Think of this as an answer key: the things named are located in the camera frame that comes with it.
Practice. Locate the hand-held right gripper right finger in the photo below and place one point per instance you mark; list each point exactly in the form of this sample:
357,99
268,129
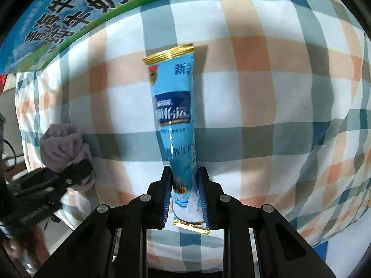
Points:
203,197

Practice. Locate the purple cloth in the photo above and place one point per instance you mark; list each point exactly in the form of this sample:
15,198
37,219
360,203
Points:
65,156

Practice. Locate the blue and green milk carton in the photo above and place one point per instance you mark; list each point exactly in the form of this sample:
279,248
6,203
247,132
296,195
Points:
95,11

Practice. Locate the light blue stick sachet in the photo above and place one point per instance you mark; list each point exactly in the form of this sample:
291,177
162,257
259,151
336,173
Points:
176,127

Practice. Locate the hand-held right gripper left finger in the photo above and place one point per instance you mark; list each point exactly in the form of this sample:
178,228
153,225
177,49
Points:
166,197

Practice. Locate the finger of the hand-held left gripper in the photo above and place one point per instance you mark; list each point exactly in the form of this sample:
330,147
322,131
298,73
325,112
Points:
76,171

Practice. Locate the checkered bed sheet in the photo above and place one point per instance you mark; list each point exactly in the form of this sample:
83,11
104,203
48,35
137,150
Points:
232,121

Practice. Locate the person's left hand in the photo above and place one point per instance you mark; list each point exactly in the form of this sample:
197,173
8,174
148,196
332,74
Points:
20,246

